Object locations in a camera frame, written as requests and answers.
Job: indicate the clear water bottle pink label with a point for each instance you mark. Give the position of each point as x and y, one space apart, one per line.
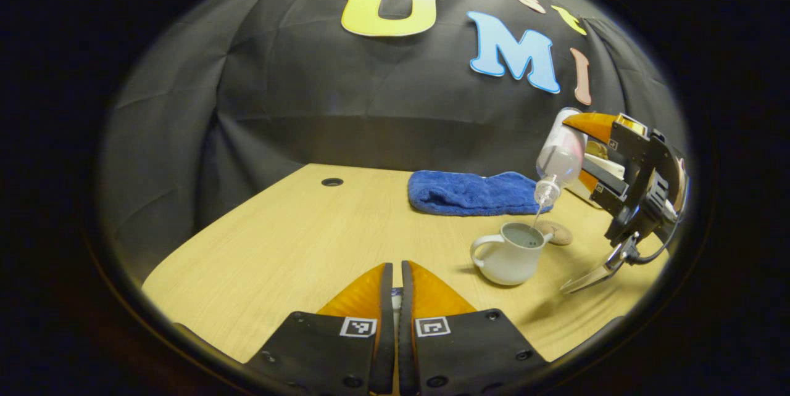
561 155

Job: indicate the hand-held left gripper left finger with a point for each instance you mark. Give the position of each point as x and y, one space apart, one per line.
321 353

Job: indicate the white toaster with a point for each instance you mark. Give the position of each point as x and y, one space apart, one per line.
611 166

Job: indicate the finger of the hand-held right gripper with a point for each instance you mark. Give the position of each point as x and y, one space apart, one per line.
608 187
626 137

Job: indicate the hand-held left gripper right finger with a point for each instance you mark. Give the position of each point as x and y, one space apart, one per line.
469 353

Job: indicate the blue towel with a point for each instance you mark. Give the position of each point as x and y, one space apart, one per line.
469 193

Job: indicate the white ceramic teacup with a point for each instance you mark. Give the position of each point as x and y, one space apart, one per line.
509 263

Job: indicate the round cork coaster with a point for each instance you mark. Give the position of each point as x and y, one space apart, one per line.
560 234

